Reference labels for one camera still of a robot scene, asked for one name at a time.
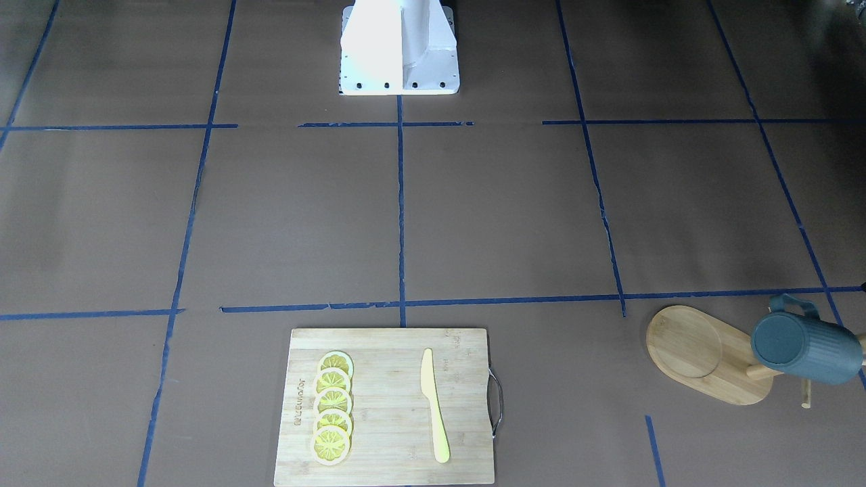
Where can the lemon slice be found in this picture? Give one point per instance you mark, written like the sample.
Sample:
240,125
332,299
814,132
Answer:
335,417
333,397
338,359
332,377
330,445

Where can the yellow plastic knife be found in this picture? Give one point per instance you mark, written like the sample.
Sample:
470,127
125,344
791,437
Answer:
440,442

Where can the dark teal mug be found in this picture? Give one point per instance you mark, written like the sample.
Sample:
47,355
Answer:
793,339

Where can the bamboo cutting board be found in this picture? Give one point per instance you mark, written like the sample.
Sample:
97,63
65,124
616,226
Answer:
391,441

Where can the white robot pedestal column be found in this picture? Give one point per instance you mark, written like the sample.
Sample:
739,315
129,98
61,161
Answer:
399,48

